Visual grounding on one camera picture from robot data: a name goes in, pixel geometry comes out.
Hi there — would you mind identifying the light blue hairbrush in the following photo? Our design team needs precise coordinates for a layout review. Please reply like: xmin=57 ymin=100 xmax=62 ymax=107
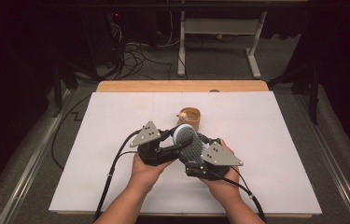
xmin=172 ymin=123 xmax=207 ymax=167

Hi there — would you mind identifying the tan round cup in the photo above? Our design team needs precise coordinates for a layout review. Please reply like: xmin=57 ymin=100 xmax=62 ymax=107
xmin=176 ymin=106 xmax=202 ymax=133

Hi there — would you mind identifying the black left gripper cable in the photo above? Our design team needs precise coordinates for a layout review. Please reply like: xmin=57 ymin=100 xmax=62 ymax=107
xmin=93 ymin=129 xmax=143 ymax=223

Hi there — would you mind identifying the white table board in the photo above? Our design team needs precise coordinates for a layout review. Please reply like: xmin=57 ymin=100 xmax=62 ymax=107
xmin=49 ymin=91 xmax=323 ymax=216

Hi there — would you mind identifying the black floor cable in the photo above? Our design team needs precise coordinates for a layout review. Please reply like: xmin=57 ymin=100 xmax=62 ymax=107
xmin=50 ymin=92 xmax=93 ymax=172

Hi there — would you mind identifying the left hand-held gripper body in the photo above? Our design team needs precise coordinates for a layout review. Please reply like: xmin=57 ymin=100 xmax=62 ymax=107
xmin=129 ymin=120 xmax=184 ymax=167

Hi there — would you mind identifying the black computer tower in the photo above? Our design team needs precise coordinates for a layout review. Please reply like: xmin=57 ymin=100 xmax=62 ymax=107
xmin=80 ymin=10 xmax=124 ymax=70

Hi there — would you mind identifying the white metal stand frame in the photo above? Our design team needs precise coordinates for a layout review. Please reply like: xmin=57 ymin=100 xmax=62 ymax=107
xmin=176 ymin=10 xmax=269 ymax=80

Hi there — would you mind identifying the person's right hand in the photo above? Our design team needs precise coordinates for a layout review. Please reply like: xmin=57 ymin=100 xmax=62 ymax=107
xmin=200 ymin=138 xmax=243 ymax=203

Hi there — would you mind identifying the person's left hand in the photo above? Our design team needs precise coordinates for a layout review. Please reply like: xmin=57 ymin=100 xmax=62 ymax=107
xmin=131 ymin=152 xmax=177 ymax=194

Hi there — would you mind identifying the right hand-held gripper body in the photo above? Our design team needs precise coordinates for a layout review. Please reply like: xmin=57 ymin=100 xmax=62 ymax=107
xmin=184 ymin=141 xmax=245 ymax=182

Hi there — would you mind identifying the wooden table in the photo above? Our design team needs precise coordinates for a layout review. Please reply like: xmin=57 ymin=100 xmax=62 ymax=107
xmin=56 ymin=79 xmax=315 ymax=219

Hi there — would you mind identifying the aluminium floor rail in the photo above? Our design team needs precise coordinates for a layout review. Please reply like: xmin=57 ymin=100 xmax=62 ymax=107
xmin=0 ymin=88 xmax=75 ymax=224
xmin=293 ymin=92 xmax=350 ymax=224

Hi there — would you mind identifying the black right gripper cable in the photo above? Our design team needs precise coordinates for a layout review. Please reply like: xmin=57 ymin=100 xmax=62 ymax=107
xmin=203 ymin=165 xmax=268 ymax=224

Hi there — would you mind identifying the black stand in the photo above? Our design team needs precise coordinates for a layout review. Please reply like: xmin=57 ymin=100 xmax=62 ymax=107
xmin=51 ymin=62 xmax=80 ymax=119
xmin=267 ymin=60 xmax=320 ymax=126

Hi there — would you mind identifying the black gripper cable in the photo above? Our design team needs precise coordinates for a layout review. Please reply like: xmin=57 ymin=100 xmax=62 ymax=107
xmin=93 ymin=129 xmax=143 ymax=223
xmin=203 ymin=165 xmax=268 ymax=224

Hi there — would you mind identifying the bundle of floor cables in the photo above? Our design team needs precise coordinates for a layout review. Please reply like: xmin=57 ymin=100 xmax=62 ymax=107
xmin=101 ymin=11 xmax=189 ymax=81

